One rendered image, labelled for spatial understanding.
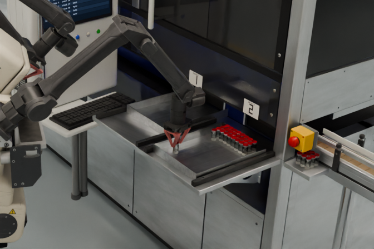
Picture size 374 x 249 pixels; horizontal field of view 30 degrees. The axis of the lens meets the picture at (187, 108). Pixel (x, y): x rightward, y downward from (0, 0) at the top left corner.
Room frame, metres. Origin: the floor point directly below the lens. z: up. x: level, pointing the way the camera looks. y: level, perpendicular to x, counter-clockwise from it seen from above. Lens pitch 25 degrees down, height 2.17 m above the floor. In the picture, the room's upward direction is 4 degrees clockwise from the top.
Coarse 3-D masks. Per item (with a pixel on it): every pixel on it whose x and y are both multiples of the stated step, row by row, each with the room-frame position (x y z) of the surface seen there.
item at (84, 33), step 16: (16, 0) 2.76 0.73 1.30; (48, 0) 2.78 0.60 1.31; (64, 0) 2.84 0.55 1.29; (80, 0) 2.90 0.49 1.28; (96, 0) 2.97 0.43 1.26; (112, 0) 3.05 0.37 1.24; (16, 16) 2.77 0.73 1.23; (32, 16) 2.72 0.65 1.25; (80, 16) 2.90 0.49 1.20; (96, 16) 2.97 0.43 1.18; (112, 16) 3.05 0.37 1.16; (32, 32) 2.72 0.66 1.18; (80, 32) 2.91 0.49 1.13; (96, 32) 2.98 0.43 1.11; (80, 48) 2.91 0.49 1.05; (48, 64) 2.78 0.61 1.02; (64, 64) 2.84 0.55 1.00; (112, 64) 3.05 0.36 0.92; (32, 80) 2.72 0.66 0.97; (80, 80) 2.91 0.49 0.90; (96, 80) 2.98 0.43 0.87; (112, 80) 3.05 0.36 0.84; (64, 96) 2.84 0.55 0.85; (80, 96) 2.91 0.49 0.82
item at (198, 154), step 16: (208, 128) 2.48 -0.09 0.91; (160, 144) 2.33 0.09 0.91; (192, 144) 2.39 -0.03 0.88; (208, 144) 2.40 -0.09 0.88; (224, 144) 2.41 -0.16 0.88; (176, 160) 2.20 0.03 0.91; (192, 160) 2.27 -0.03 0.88; (208, 160) 2.27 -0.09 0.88; (224, 160) 2.28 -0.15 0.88; (240, 160) 2.25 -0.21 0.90; (192, 176) 2.13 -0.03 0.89
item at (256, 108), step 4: (244, 100) 2.48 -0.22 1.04; (248, 100) 2.47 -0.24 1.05; (244, 104) 2.48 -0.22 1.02; (248, 104) 2.47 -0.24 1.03; (252, 104) 2.45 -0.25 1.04; (256, 104) 2.44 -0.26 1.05; (244, 108) 2.48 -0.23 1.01; (248, 108) 2.46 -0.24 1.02; (256, 108) 2.43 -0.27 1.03; (244, 112) 2.48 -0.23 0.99; (248, 112) 2.46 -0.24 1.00; (252, 112) 2.45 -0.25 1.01; (256, 112) 2.43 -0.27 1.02; (252, 116) 2.45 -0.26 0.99; (256, 116) 2.43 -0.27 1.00
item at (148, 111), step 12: (168, 96) 2.78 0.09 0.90; (132, 108) 2.61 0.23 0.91; (144, 108) 2.69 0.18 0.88; (156, 108) 2.69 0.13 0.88; (168, 108) 2.70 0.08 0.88; (192, 108) 2.72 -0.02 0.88; (204, 108) 2.72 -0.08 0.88; (144, 120) 2.55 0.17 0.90; (156, 120) 2.58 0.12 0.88; (168, 120) 2.59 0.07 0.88; (192, 120) 2.54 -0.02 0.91
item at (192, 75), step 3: (192, 72) 2.73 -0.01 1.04; (189, 75) 2.74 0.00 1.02; (192, 75) 2.73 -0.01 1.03; (195, 75) 2.71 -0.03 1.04; (198, 75) 2.70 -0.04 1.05; (189, 78) 2.74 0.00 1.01; (192, 78) 2.73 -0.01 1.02; (195, 78) 2.71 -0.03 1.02; (198, 78) 2.70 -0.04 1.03; (201, 78) 2.68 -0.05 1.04; (189, 81) 2.74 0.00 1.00; (192, 81) 2.73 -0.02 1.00; (195, 81) 2.71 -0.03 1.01; (198, 81) 2.70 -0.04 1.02; (201, 81) 2.68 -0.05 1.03; (195, 84) 2.71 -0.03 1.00; (198, 84) 2.70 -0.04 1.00; (201, 84) 2.68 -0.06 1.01; (201, 87) 2.68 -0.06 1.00
